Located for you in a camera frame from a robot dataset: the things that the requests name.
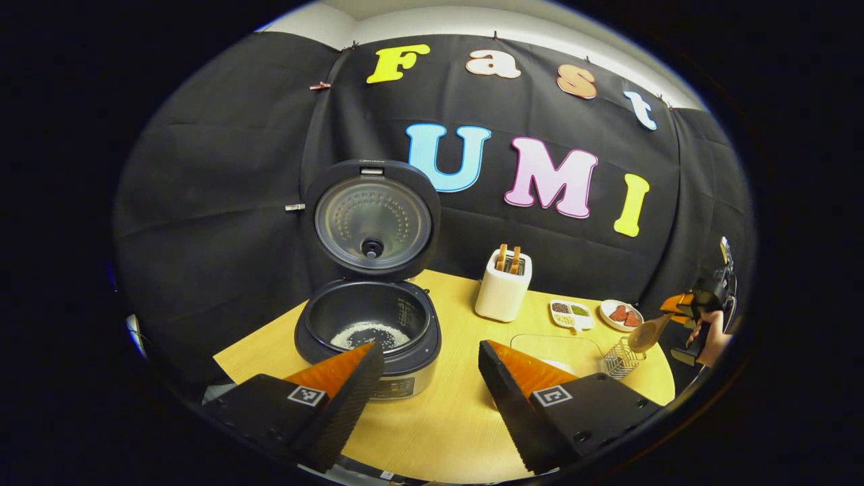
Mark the heap of pale soybeans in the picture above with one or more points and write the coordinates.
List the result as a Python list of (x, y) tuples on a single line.
[(564, 320)]

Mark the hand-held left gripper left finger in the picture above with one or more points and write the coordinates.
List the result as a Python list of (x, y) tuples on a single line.
[(351, 412)]

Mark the round white plate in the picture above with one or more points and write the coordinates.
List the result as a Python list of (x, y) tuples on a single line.
[(605, 318)]

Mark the small white rice heap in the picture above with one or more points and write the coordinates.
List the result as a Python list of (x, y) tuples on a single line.
[(371, 334)]

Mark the dark blue rice cooker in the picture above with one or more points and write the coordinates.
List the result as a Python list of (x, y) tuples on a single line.
[(324, 317)]

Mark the red meat piece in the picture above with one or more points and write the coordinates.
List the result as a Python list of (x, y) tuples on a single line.
[(618, 313), (633, 319)]

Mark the white toaster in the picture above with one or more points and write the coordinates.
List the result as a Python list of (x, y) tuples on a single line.
[(503, 297)]

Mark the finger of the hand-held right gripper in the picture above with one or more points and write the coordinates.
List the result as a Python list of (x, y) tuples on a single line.
[(678, 318), (678, 304)]

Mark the toast bread slice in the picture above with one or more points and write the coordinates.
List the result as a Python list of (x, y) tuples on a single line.
[(502, 258), (515, 260)]

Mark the white divided dish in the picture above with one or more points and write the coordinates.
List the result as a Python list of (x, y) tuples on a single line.
[(586, 324)]

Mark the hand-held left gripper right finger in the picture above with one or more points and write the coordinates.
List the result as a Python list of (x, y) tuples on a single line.
[(513, 418)]

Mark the heap of green beans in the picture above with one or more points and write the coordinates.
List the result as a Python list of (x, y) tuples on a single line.
[(580, 310)]

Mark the wooden spoon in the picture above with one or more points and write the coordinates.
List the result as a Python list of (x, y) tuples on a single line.
[(641, 335)]

